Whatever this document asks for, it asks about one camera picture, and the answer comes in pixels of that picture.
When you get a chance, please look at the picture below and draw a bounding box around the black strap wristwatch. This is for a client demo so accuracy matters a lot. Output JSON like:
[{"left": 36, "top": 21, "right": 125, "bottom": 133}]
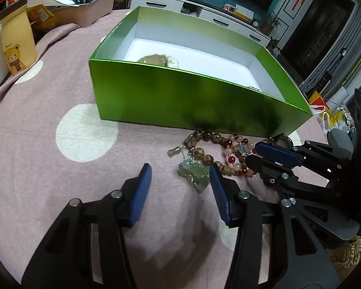
[{"left": 266, "top": 133, "right": 293, "bottom": 151}]

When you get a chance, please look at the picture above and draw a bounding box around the red agate bead bracelet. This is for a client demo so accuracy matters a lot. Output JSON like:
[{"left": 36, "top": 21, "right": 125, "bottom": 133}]
[{"left": 221, "top": 134, "right": 258, "bottom": 177}]

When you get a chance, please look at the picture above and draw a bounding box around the brown wooden bead bracelet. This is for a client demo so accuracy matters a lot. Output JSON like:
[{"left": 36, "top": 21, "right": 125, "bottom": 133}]
[{"left": 183, "top": 129, "right": 239, "bottom": 177}]

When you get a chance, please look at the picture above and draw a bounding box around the cream chunky wristwatch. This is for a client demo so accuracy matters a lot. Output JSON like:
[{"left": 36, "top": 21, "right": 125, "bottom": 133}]
[{"left": 137, "top": 54, "right": 179, "bottom": 69}]

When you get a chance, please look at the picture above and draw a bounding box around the tan knitted sleeve forearm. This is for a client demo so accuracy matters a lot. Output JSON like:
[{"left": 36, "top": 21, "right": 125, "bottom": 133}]
[{"left": 329, "top": 236, "right": 361, "bottom": 282}]

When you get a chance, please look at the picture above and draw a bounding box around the white plastic shopping bag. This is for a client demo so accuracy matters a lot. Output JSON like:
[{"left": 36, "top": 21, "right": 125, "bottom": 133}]
[{"left": 310, "top": 105, "right": 331, "bottom": 135}]

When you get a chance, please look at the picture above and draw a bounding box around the orange paper bag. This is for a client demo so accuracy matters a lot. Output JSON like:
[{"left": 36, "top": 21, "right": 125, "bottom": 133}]
[{"left": 309, "top": 91, "right": 329, "bottom": 113}]

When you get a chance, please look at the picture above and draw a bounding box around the pink polka dot tablecloth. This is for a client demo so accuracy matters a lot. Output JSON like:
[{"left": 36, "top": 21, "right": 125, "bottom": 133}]
[{"left": 0, "top": 11, "right": 237, "bottom": 288}]

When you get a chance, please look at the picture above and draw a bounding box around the green gift box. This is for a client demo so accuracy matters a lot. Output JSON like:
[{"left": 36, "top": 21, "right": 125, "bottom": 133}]
[{"left": 89, "top": 7, "right": 312, "bottom": 137}]

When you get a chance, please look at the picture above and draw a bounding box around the potted green plant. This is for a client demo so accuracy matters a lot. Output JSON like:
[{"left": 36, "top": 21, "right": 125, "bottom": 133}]
[{"left": 259, "top": 11, "right": 281, "bottom": 35}]

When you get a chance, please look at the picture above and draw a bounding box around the white TV cabinet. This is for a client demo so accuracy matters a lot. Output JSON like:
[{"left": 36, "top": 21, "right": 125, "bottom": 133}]
[{"left": 129, "top": 0, "right": 271, "bottom": 47}]

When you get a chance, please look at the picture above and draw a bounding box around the yellow bear bottle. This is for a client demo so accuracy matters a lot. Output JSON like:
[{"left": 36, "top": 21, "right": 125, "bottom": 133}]
[{"left": 0, "top": 0, "right": 38, "bottom": 76}]

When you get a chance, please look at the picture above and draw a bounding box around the pink desk organizer tray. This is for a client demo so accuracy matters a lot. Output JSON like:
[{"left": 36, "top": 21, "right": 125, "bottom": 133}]
[{"left": 46, "top": 0, "right": 117, "bottom": 28}]

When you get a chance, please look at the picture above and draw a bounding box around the yellow snack bag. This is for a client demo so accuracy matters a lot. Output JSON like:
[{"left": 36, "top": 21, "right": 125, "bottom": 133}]
[{"left": 27, "top": 4, "right": 56, "bottom": 31}]

